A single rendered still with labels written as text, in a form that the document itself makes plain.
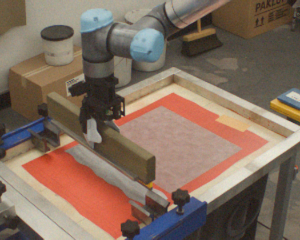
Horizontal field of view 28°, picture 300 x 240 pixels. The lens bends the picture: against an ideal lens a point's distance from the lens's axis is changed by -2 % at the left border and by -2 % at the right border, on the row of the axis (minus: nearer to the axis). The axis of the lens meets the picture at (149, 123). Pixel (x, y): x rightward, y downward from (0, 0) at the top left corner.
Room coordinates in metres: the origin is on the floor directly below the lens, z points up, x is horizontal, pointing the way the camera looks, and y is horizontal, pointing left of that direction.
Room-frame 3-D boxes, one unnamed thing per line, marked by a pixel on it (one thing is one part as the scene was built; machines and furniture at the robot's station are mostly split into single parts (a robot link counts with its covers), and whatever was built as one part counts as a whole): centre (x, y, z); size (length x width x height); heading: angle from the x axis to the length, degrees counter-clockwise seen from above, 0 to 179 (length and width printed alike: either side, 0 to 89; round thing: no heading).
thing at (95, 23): (1.27, 0.12, 1.39); 0.09 x 0.08 x 0.11; 63
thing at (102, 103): (1.26, 0.11, 1.23); 0.09 x 0.08 x 0.12; 43
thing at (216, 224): (1.31, -0.17, 0.79); 0.46 x 0.09 x 0.33; 133
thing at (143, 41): (1.24, 0.02, 1.39); 0.11 x 0.11 x 0.08; 63
